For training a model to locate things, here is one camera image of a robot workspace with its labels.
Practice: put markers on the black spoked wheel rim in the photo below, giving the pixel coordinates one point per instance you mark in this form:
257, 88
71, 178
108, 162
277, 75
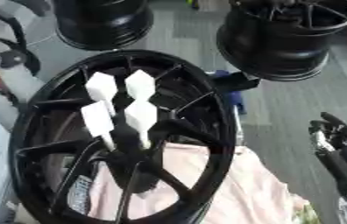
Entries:
273, 49

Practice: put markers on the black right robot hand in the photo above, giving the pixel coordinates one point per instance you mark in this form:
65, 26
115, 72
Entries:
337, 166

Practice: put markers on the blue and black stand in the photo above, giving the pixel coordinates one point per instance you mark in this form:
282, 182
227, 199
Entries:
235, 83

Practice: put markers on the black chair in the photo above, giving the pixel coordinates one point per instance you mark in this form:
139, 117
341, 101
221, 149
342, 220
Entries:
15, 57

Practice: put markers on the black spoked wheel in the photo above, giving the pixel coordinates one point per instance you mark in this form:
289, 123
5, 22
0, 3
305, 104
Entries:
209, 122

